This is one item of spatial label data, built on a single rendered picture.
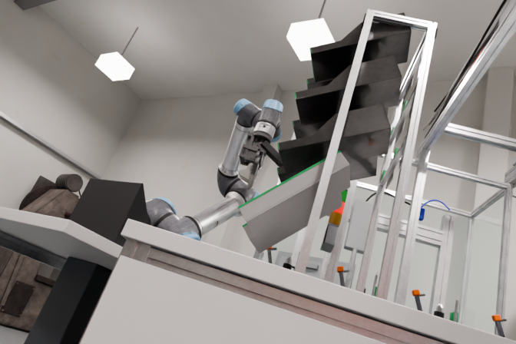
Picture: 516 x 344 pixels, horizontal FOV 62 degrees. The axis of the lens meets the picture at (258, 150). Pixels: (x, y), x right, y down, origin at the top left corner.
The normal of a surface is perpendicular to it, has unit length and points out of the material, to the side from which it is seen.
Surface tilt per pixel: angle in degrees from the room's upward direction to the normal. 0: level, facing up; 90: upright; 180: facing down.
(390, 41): 155
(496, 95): 90
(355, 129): 90
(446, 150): 90
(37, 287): 90
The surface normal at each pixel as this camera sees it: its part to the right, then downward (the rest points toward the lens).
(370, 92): 0.11, 0.85
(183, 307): -0.04, -0.45
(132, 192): -0.47, -0.52
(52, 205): 0.76, -0.04
